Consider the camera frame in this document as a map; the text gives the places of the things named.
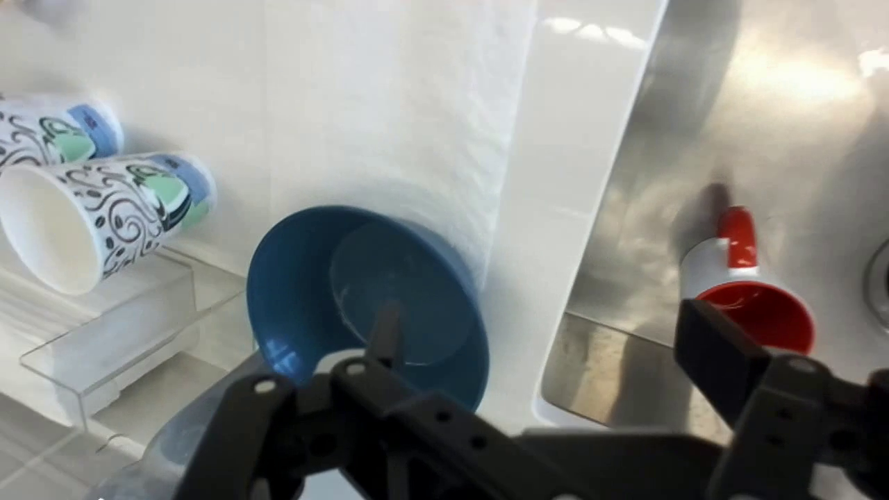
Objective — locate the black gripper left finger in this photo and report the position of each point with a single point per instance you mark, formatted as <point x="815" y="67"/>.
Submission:
<point x="279" y="445"/>

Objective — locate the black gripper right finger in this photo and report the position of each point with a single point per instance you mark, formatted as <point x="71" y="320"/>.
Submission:
<point x="788" y="417"/>

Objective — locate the blue bowl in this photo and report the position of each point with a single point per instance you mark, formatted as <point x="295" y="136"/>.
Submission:
<point x="306" y="286"/>

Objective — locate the sink drain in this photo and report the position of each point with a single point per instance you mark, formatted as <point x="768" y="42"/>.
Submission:
<point x="878" y="286"/>

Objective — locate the red and white mug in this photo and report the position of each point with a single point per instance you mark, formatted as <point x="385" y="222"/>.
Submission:
<point x="713" y="266"/>

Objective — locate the clear acrylic holder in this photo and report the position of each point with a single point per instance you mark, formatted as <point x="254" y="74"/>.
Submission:
<point x="113" y="336"/>

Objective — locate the patterned paper cup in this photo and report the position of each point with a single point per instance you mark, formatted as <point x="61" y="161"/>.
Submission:
<point x="121" y="217"/>
<point x="57" y="135"/>

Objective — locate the stainless steel sink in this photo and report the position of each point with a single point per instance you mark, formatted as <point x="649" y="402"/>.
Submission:
<point x="788" y="121"/>

